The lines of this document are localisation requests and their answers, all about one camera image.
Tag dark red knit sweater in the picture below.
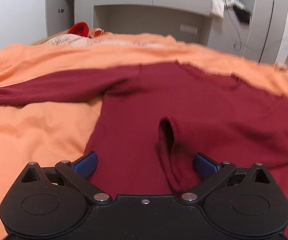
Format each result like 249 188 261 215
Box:
0 62 288 198

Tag orange duvet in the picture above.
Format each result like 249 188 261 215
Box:
0 33 288 239

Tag pink patterned bedsheet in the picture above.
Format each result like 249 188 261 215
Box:
43 28 162 47

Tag bright red garment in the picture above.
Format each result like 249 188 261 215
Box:
68 22 89 37

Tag black garment on sill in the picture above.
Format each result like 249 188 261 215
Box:
233 5 252 25

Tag grey wardrobe unit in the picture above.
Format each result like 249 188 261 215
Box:
45 0 288 66

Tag white garment on sill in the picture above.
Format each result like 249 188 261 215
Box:
211 0 246 18

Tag open wardrobe door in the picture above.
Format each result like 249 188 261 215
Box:
45 0 74 36

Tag white wall socket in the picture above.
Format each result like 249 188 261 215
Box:
179 24 198 35

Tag black cable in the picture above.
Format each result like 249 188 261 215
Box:
224 0 277 64

